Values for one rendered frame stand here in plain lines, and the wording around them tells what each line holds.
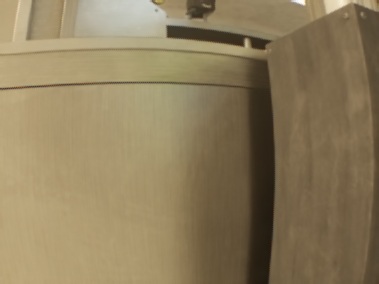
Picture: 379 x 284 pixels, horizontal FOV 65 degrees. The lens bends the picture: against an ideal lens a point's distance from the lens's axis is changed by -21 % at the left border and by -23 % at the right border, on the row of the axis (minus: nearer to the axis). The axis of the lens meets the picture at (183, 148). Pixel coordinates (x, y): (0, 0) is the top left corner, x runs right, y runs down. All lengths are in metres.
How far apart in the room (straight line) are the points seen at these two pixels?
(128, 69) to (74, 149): 0.13
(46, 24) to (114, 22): 0.17
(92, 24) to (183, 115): 0.36
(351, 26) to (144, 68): 0.31
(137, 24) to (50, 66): 0.36
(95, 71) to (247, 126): 0.25
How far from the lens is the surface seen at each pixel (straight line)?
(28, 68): 0.50
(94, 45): 0.51
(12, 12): 0.75
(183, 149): 0.53
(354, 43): 0.40
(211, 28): 0.91
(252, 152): 0.58
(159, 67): 0.53
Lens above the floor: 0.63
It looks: level
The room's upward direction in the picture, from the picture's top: 2 degrees counter-clockwise
